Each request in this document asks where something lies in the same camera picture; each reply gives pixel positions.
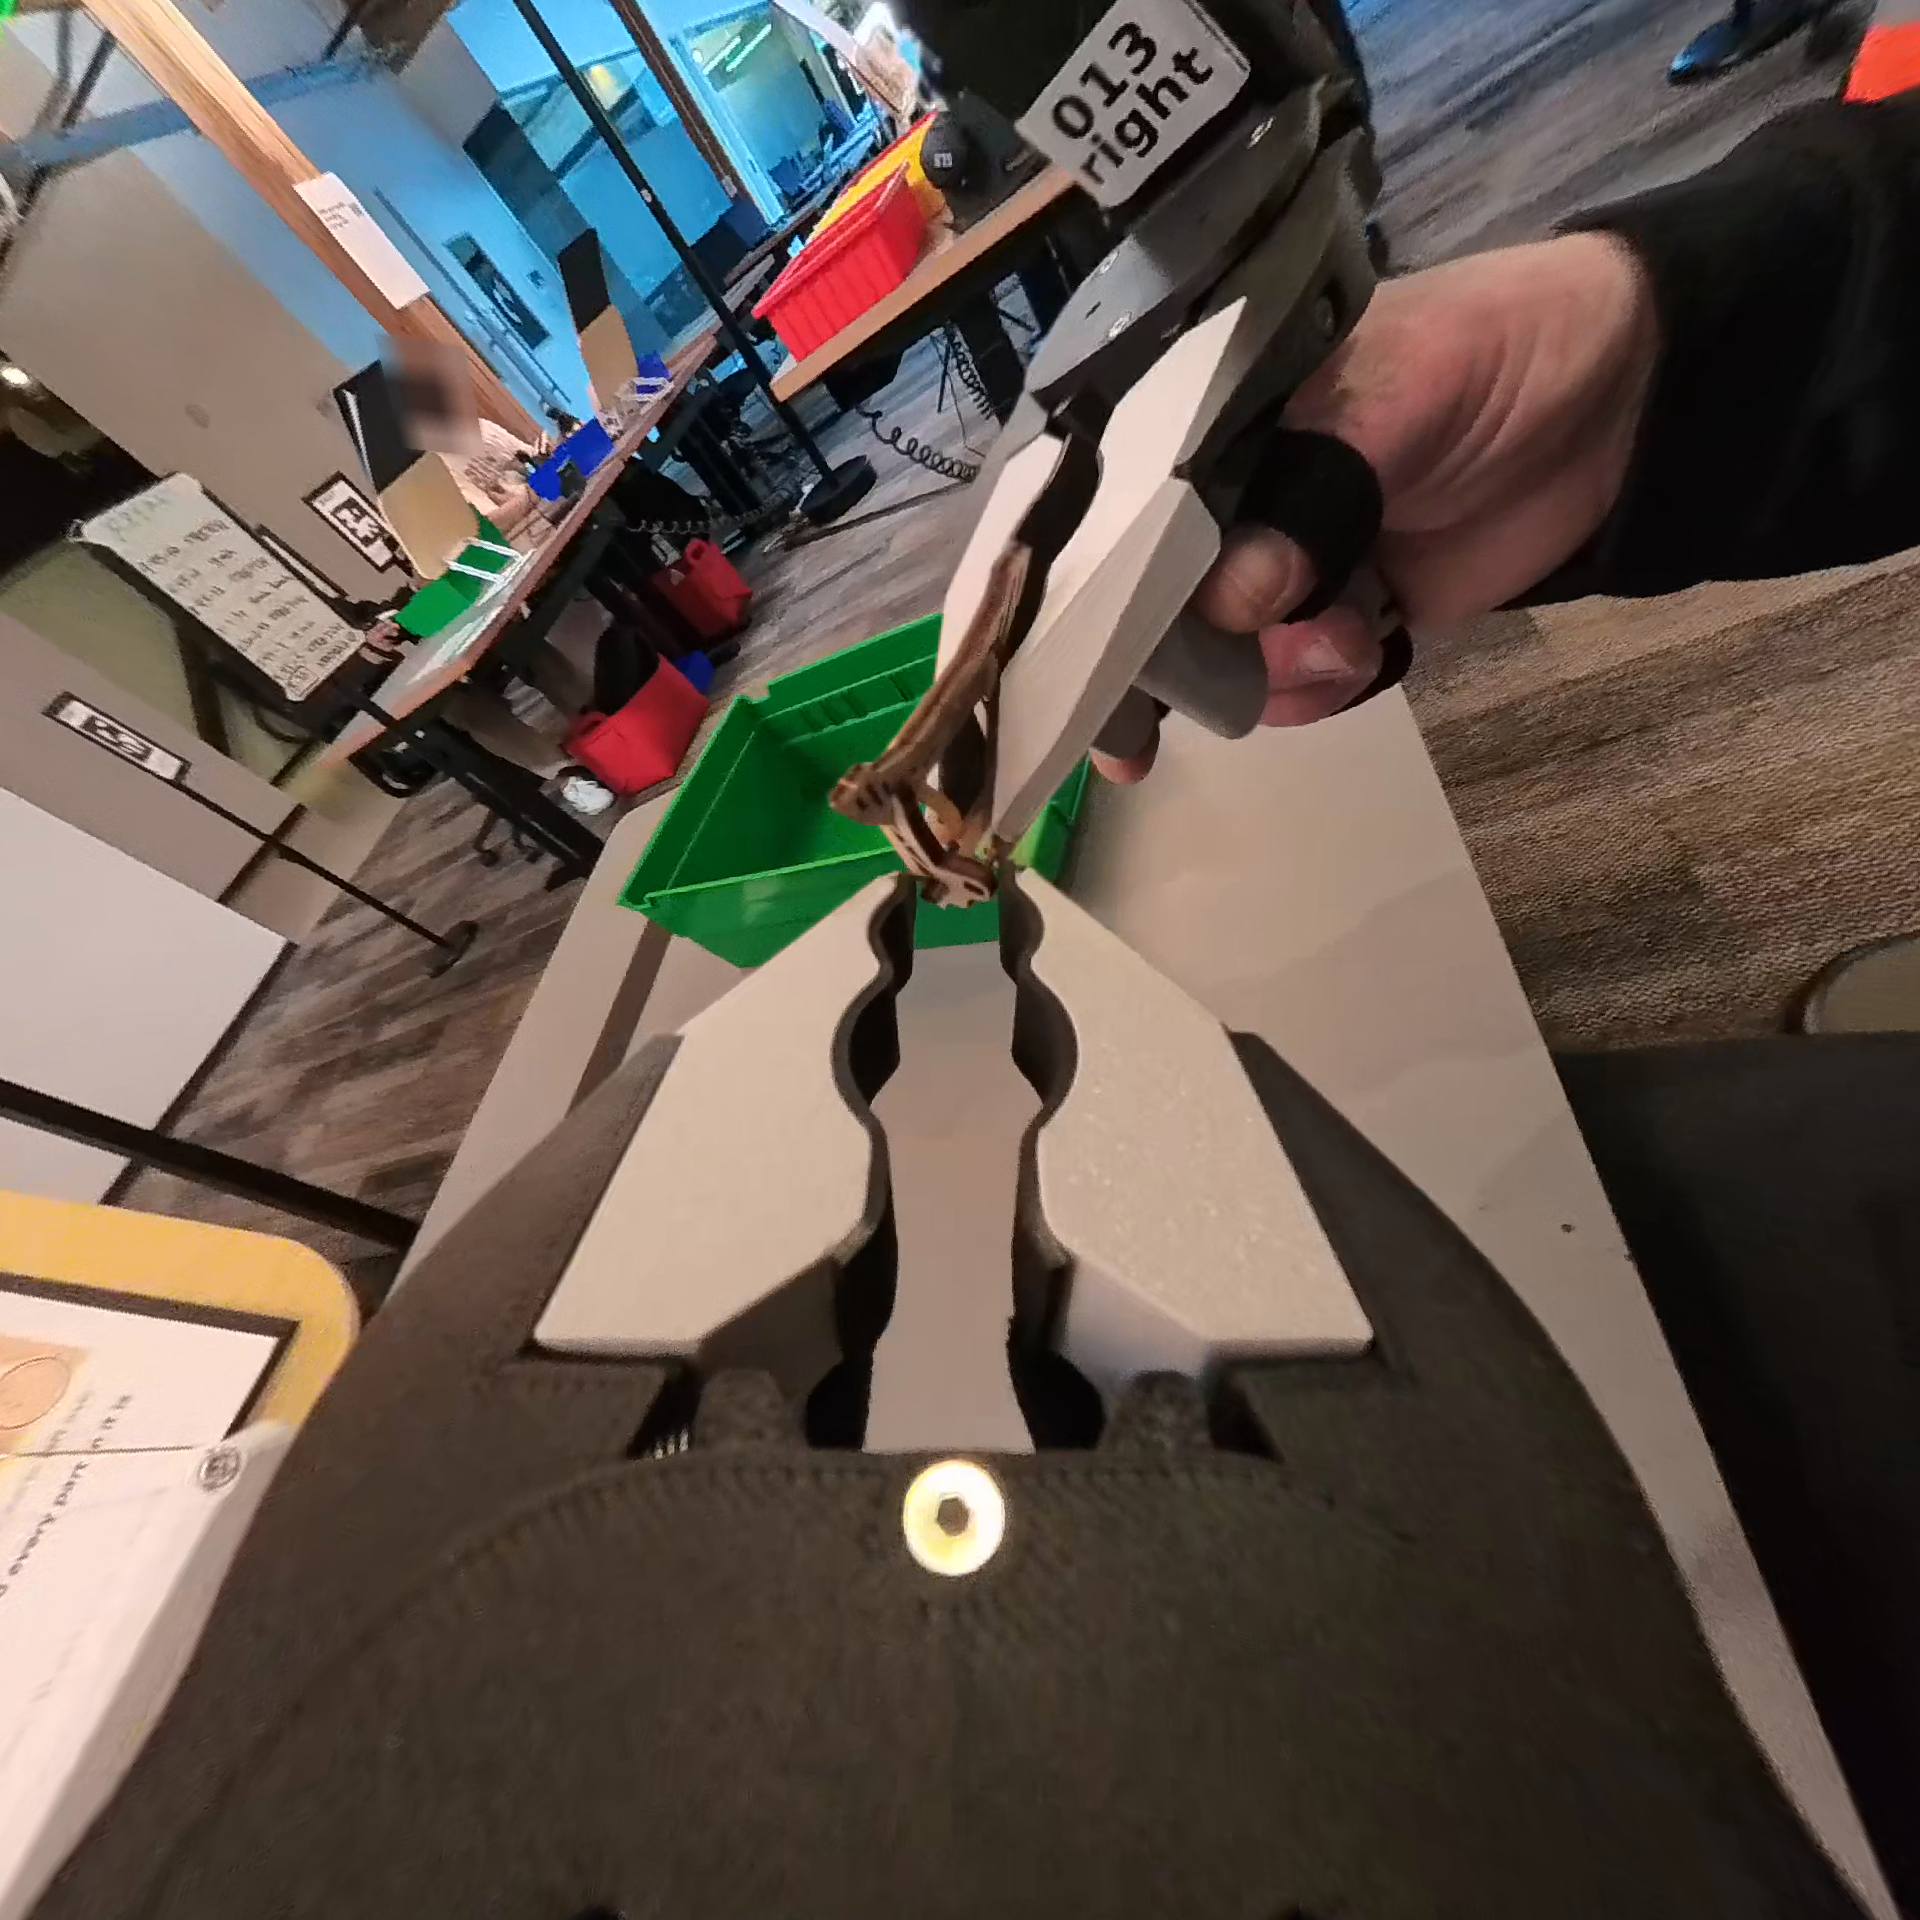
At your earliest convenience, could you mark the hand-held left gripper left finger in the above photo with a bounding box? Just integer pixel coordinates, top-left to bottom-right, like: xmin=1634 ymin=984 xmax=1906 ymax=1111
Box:
xmin=529 ymin=876 xmax=920 ymax=1449

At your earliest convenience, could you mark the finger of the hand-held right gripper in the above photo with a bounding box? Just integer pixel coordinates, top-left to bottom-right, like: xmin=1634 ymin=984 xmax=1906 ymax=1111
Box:
xmin=933 ymin=425 xmax=1104 ymax=729
xmin=987 ymin=294 xmax=1251 ymax=846

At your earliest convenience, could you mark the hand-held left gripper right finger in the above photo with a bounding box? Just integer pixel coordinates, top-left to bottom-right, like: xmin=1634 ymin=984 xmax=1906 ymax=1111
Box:
xmin=1003 ymin=876 xmax=1377 ymax=1449

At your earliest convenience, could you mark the wooden model assembly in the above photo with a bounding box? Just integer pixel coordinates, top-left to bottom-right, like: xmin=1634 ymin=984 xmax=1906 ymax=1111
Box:
xmin=829 ymin=537 xmax=1040 ymax=911

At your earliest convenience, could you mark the person's right forearm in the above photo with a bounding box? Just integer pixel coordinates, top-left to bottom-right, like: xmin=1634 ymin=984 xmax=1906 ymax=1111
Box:
xmin=1505 ymin=88 xmax=1920 ymax=611

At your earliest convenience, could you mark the person's right hand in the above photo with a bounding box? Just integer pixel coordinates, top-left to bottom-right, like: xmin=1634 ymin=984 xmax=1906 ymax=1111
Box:
xmin=1086 ymin=229 xmax=1662 ymax=792

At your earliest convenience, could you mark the black pole stand round base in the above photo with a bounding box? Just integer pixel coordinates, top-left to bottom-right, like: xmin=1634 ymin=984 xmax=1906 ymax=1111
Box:
xmin=510 ymin=0 xmax=881 ymax=519

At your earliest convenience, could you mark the red bag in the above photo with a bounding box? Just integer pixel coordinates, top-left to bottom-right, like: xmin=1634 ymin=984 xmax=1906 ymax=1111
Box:
xmin=646 ymin=537 xmax=750 ymax=637
xmin=560 ymin=658 xmax=711 ymax=799

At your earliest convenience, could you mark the red storage bin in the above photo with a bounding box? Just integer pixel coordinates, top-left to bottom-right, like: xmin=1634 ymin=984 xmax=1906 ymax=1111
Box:
xmin=750 ymin=167 xmax=933 ymax=363

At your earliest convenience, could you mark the yellow storage bin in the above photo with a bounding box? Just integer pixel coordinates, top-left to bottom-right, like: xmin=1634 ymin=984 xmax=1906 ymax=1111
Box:
xmin=811 ymin=109 xmax=952 ymax=242

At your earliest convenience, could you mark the green plastic bin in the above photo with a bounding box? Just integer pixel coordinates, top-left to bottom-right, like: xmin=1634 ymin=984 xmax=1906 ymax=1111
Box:
xmin=618 ymin=614 xmax=1096 ymax=969

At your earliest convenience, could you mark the blue storage bin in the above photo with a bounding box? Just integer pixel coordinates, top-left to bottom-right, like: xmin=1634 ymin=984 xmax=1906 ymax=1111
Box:
xmin=526 ymin=420 xmax=618 ymax=503

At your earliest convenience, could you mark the wooden book stand white base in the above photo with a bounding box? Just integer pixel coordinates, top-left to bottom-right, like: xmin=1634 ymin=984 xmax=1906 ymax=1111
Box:
xmin=0 ymin=1190 xmax=366 ymax=1868

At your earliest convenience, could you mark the printed instruction sheet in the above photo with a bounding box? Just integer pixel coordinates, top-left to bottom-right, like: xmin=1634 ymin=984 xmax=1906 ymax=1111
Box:
xmin=0 ymin=1277 xmax=299 ymax=1638

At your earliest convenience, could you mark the handwritten whiteboard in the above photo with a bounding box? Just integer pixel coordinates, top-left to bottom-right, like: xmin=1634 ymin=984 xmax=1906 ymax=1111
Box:
xmin=77 ymin=473 xmax=367 ymax=706

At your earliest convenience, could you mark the wooden beam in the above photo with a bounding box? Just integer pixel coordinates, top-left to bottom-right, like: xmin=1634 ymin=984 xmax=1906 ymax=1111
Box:
xmin=84 ymin=0 xmax=502 ymax=398

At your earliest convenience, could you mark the long wooden desk black frame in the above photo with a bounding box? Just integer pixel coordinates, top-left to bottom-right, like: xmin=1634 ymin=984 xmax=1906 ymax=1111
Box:
xmin=321 ymin=321 xmax=783 ymax=887

